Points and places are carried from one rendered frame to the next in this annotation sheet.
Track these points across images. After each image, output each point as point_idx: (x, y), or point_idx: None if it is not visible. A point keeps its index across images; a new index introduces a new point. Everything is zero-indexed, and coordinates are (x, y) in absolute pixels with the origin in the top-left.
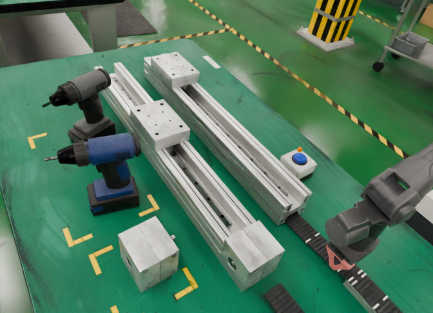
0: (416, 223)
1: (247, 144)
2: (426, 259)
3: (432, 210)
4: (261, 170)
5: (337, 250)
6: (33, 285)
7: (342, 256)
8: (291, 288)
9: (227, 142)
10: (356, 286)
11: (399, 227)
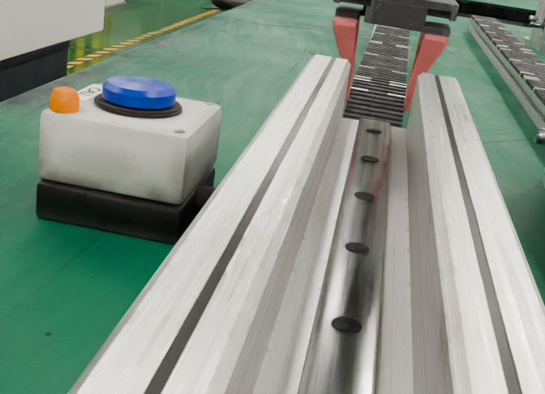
0: (4, 99)
1: (305, 206)
2: (161, 66)
3: (16, 20)
4: (370, 164)
5: (439, 25)
6: None
7: (440, 23)
8: (522, 161)
9: (492, 210)
10: (401, 81)
11: (106, 77)
